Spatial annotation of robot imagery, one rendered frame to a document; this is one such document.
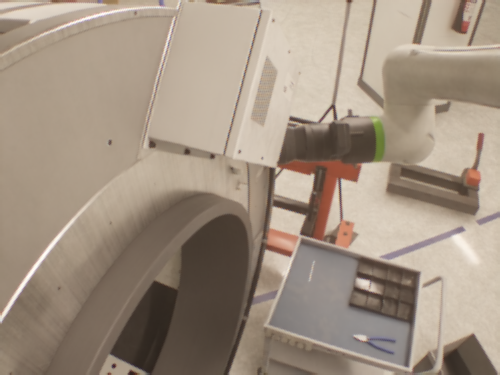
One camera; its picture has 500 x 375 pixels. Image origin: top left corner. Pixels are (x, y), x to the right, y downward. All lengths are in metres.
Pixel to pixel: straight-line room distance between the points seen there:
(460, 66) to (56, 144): 0.54
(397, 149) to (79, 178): 0.55
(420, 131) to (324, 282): 0.93
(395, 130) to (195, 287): 0.74
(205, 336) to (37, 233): 0.89
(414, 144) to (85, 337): 0.62
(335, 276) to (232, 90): 1.21
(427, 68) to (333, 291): 1.05
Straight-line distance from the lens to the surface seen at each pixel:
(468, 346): 2.13
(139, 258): 0.48
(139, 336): 1.41
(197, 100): 0.44
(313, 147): 0.69
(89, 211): 0.42
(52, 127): 0.35
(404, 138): 0.72
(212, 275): 1.10
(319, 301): 1.47
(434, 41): 3.52
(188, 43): 0.47
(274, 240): 2.12
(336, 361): 1.78
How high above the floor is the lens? 1.95
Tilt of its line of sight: 45 degrees down
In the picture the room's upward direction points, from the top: straight up
